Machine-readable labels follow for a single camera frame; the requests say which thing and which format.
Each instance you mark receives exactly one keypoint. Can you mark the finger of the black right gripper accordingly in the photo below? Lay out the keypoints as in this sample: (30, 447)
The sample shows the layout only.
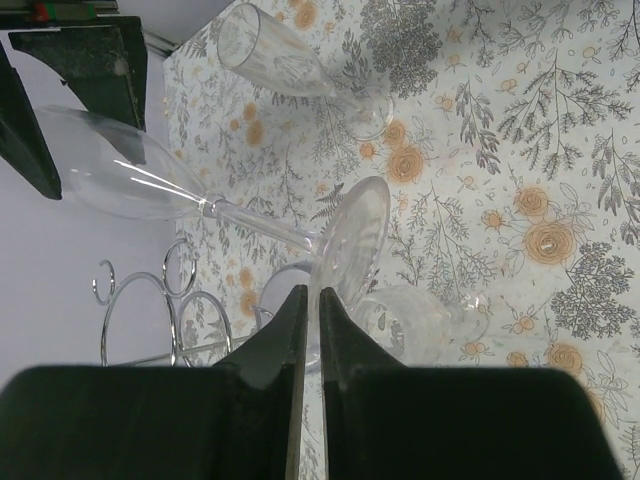
(103, 60)
(23, 145)

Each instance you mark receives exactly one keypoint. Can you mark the floral patterned table mat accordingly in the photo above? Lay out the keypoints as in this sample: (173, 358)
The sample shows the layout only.
(512, 161)

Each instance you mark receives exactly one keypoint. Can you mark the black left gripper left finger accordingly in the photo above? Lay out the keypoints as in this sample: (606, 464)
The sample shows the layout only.
(237, 419)

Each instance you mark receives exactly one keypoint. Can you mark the clear round wine glass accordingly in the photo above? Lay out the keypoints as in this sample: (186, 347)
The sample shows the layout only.
(416, 327)

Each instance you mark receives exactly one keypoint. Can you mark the chrome wine glass rack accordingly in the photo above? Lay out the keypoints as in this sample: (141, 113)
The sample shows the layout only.
(175, 304)

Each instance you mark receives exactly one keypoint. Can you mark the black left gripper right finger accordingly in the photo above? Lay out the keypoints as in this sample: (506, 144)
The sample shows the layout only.
(385, 420)

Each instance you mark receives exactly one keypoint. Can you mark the clear flute glass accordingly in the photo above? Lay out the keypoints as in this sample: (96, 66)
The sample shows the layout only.
(120, 170)
(257, 47)

